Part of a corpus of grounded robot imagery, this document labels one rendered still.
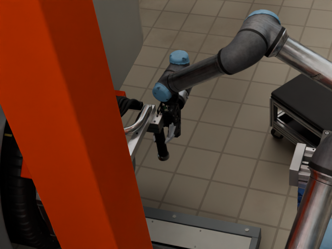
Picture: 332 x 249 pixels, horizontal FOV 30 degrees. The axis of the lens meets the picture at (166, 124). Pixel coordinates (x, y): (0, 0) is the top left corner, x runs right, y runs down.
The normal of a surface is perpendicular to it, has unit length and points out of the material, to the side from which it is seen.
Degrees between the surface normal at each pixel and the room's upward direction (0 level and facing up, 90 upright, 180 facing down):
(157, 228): 0
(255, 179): 0
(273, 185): 0
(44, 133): 90
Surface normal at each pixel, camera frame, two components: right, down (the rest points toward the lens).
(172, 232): -0.12, -0.71
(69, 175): -0.31, 0.69
